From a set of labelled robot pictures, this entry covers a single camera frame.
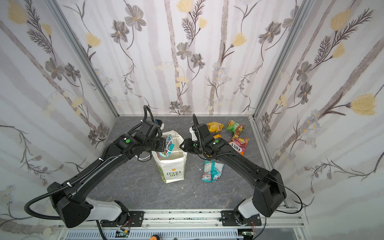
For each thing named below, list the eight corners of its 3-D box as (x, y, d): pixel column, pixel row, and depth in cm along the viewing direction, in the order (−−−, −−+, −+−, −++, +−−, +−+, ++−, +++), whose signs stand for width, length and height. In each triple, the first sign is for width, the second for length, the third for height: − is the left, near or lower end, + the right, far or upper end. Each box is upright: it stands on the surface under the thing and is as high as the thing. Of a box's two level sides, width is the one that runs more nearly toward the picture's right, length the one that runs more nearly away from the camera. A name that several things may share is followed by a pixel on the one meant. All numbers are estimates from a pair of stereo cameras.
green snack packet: (224, 130, 114) (225, 126, 111) (229, 122, 120) (230, 118, 116) (240, 137, 110) (241, 134, 106) (245, 129, 115) (246, 125, 112)
